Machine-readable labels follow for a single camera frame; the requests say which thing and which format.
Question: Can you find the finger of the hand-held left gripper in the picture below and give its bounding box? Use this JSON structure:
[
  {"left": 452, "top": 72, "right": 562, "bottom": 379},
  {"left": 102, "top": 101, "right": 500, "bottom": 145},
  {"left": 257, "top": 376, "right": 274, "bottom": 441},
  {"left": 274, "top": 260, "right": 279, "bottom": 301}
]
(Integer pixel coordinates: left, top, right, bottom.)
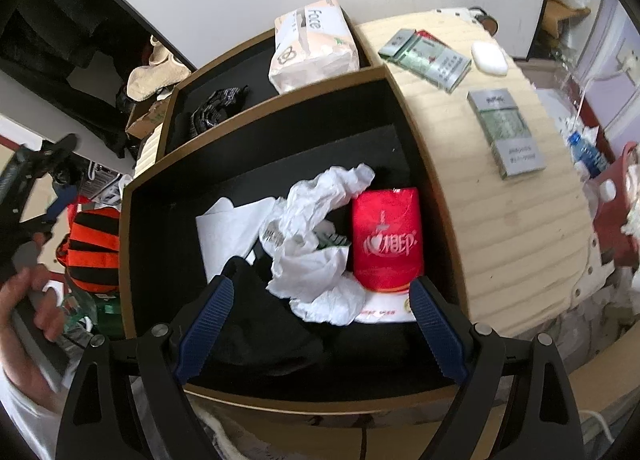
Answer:
[
  {"left": 10, "top": 133, "right": 79, "bottom": 176},
  {"left": 22, "top": 184, "right": 79, "bottom": 241}
]

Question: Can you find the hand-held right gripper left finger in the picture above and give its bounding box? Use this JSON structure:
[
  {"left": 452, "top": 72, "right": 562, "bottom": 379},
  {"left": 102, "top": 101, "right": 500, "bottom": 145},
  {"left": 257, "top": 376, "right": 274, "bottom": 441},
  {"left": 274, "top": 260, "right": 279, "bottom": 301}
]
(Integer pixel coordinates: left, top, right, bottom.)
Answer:
[{"left": 55, "top": 276, "right": 236, "bottom": 460}]

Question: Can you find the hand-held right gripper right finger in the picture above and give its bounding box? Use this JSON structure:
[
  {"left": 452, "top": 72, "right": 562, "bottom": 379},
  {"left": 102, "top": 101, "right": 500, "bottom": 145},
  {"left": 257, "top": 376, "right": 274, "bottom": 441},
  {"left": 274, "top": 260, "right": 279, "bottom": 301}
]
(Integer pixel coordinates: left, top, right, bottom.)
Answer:
[{"left": 409, "top": 276, "right": 586, "bottom": 460}]

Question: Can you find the white paper sheet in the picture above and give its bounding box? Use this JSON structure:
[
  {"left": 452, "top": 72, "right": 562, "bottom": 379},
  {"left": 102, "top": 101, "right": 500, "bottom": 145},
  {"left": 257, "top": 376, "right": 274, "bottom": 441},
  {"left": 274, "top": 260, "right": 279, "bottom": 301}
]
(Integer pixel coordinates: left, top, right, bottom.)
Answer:
[{"left": 195, "top": 195, "right": 281, "bottom": 286}]

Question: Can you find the red tissue pack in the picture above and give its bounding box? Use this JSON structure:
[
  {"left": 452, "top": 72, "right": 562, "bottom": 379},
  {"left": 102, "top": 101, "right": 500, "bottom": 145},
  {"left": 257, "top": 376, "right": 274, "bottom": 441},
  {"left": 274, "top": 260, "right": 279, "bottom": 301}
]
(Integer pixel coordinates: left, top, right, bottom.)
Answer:
[{"left": 349, "top": 186, "right": 426, "bottom": 323}]

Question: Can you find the large black storage box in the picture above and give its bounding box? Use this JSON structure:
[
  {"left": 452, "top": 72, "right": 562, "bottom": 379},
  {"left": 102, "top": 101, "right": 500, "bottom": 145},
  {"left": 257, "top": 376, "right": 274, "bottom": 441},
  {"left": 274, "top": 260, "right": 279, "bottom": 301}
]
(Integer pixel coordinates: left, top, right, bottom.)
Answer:
[{"left": 118, "top": 65, "right": 473, "bottom": 428}]

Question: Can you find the white tissue paper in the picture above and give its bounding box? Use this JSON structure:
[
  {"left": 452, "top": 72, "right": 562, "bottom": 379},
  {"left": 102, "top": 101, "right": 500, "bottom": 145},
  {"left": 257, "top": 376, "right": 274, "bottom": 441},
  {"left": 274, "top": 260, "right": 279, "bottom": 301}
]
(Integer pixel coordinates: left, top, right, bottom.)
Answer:
[{"left": 257, "top": 163, "right": 377, "bottom": 326}]

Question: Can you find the person's left forearm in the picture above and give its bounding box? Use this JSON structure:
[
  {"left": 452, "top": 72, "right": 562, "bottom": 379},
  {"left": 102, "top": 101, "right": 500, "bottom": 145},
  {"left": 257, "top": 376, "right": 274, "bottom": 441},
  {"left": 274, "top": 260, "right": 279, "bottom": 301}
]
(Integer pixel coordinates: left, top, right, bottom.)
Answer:
[{"left": 0, "top": 327, "right": 56, "bottom": 411}]

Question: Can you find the person's left hand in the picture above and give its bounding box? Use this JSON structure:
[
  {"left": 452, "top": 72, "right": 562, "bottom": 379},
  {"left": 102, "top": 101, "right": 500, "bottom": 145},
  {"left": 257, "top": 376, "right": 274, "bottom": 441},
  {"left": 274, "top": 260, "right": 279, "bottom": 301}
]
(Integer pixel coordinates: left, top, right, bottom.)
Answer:
[{"left": 0, "top": 267, "right": 68, "bottom": 342}]

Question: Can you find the orange black striped cloth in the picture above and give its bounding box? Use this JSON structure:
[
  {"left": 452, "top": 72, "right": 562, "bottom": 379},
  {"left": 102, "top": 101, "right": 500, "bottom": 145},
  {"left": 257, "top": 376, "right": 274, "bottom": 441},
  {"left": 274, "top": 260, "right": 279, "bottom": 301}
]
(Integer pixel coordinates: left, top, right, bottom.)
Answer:
[{"left": 55, "top": 195, "right": 123, "bottom": 296}]

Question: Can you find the brown cardboard box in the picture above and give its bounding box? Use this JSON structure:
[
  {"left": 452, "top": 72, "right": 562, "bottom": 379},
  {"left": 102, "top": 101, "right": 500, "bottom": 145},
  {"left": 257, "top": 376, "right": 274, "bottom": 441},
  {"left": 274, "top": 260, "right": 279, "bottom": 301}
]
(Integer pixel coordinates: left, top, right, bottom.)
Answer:
[{"left": 125, "top": 90, "right": 176, "bottom": 141}]

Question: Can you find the green plastic bag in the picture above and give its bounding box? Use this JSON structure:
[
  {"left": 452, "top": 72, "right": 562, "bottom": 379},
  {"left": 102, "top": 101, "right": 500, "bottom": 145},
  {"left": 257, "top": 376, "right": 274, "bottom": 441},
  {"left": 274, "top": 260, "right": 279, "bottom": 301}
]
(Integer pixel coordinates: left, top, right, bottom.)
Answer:
[{"left": 65, "top": 290, "right": 126, "bottom": 341}]

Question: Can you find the black jacket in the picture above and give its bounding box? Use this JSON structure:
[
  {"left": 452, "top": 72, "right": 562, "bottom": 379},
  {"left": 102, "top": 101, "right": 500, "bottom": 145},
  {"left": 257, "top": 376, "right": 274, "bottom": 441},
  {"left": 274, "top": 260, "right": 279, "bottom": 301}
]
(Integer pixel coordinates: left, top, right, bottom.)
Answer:
[{"left": 0, "top": 0, "right": 196, "bottom": 156}]

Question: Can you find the cream ribbed mat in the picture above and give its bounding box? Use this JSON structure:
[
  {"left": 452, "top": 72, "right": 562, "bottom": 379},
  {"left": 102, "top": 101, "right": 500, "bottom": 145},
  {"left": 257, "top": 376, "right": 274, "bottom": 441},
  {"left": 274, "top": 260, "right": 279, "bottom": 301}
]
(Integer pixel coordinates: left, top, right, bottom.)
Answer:
[{"left": 134, "top": 5, "right": 616, "bottom": 341}]

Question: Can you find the beige fluffy cloth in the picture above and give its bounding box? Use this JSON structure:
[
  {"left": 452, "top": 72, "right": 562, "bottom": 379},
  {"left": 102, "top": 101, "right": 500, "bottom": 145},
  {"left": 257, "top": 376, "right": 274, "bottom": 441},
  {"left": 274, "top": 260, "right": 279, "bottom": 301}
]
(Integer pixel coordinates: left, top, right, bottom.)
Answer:
[{"left": 125, "top": 35, "right": 196, "bottom": 101}]

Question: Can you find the black patterned sock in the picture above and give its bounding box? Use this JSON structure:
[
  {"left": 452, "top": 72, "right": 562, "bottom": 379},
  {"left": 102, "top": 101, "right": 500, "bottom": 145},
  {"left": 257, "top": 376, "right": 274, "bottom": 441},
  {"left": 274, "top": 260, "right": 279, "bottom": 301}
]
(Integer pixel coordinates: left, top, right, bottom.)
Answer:
[{"left": 189, "top": 85, "right": 250, "bottom": 137}]

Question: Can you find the green grey carton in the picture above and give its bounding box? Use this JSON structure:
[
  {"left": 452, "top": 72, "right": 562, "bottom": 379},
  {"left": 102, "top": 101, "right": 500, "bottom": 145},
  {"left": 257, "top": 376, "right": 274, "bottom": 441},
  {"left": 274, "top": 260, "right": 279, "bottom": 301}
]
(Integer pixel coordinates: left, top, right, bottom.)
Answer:
[
  {"left": 466, "top": 89, "right": 546, "bottom": 181},
  {"left": 395, "top": 32, "right": 472, "bottom": 94}
]

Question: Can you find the red plastic basket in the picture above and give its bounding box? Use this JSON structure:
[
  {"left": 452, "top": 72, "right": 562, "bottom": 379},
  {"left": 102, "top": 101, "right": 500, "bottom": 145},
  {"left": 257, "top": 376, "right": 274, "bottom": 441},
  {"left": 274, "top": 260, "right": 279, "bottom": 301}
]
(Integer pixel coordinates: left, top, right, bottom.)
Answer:
[{"left": 595, "top": 140, "right": 640, "bottom": 251}]

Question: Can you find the white crumpled wrapper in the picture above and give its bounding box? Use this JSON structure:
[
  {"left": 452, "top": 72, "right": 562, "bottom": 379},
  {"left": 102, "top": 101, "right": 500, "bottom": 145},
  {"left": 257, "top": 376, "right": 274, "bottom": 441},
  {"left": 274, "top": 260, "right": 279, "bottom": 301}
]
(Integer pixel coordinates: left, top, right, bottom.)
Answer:
[{"left": 620, "top": 145, "right": 640, "bottom": 241}]

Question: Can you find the blue label water bottle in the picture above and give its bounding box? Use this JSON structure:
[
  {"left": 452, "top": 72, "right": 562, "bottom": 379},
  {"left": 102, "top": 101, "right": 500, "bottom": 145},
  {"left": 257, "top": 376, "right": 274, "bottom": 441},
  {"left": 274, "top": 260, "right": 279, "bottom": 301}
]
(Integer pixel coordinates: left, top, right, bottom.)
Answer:
[{"left": 567, "top": 130, "right": 616, "bottom": 201}]

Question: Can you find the pale peach tissue pack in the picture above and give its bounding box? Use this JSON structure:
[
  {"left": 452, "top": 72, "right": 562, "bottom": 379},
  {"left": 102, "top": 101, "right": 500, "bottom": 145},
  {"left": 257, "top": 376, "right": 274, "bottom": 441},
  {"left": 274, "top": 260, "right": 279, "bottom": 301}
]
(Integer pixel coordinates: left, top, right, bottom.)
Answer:
[{"left": 267, "top": 0, "right": 362, "bottom": 95}]

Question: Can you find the white oval object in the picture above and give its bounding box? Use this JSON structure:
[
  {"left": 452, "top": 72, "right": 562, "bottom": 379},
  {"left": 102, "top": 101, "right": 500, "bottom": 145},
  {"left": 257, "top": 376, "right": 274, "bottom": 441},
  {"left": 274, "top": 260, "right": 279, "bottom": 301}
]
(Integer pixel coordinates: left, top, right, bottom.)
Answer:
[{"left": 471, "top": 40, "right": 510, "bottom": 75}]

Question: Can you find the purple drawer cabinet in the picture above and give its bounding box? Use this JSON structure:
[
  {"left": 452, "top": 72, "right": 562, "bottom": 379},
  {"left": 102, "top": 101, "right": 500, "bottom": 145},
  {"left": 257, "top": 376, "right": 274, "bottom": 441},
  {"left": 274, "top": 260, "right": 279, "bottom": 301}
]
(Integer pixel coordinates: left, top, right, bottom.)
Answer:
[{"left": 582, "top": 0, "right": 640, "bottom": 146}]

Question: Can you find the white cable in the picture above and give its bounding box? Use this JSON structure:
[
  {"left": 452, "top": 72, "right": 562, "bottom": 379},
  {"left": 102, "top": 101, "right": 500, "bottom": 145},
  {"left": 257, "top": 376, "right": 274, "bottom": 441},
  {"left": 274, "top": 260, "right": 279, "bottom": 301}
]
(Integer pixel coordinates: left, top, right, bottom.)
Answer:
[{"left": 580, "top": 407, "right": 616, "bottom": 441}]

